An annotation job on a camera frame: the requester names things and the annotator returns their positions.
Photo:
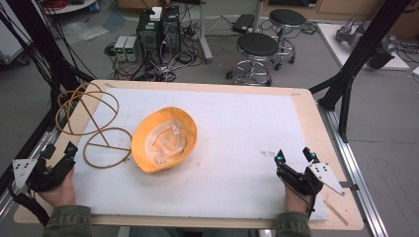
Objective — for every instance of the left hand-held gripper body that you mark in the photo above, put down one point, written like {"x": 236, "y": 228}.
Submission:
{"x": 49, "y": 177}

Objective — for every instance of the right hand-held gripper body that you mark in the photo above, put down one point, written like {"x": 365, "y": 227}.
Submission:
{"x": 298, "y": 182}

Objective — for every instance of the yellow bucket hat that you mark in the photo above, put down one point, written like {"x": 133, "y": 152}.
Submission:
{"x": 145, "y": 154}

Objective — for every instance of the person's right hand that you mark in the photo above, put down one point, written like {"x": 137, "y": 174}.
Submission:
{"x": 294, "y": 202}

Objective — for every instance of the person's left hand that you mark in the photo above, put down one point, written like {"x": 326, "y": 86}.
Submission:
{"x": 64, "y": 194}

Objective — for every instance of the thin wooden stick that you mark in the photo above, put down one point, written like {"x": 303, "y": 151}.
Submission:
{"x": 336, "y": 212}

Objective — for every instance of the white foam mat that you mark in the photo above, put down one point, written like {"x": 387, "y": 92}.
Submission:
{"x": 230, "y": 131}

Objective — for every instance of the grey power supply unit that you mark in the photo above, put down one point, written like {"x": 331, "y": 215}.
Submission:
{"x": 131, "y": 48}
{"x": 120, "y": 48}

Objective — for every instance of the white floor board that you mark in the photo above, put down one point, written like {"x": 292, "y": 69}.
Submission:
{"x": 336, "y": 42}

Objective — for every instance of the black round stool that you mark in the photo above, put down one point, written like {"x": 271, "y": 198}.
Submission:
{"x": 287, "y": 17}
{"x": 257, "y": 44}

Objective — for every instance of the black computer tower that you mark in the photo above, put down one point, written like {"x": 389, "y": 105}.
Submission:
{"x": 171, "y": 31}
{"x": 149, "y": 36}

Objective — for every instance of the black flat device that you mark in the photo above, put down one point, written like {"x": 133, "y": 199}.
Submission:
{"x": 242, "y": 23}

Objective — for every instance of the grey metal table leg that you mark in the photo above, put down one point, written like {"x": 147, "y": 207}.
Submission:
{"x": 205, "y": 36}

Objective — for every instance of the white box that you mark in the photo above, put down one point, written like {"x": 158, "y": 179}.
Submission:
{"x": 155, "y": 14}

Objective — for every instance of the aluminium side rail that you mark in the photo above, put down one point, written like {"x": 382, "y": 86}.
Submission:
{"x": 33, "y": 148}
{"x": 349, "y": 154}

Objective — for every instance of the black frame post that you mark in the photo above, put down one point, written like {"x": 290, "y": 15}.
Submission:
{"x": 36, "y": 39}
{"x": 359, "y": 52}

